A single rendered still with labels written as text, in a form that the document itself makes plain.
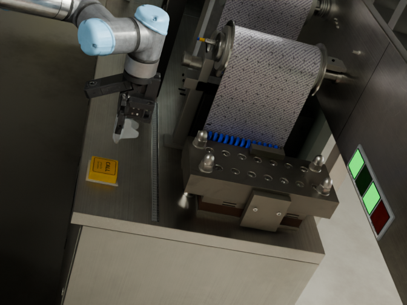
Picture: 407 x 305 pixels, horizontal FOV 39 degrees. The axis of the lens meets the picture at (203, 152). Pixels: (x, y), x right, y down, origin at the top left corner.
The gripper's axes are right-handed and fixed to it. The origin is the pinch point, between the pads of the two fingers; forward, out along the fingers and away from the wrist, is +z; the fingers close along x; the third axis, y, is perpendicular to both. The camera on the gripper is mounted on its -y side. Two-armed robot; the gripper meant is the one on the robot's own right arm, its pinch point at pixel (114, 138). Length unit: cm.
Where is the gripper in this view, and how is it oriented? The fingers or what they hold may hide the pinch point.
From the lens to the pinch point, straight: 146.8
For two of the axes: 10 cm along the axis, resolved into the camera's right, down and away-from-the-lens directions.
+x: -0.7, -6.1, 7.9
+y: 9.6, 1.7, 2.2
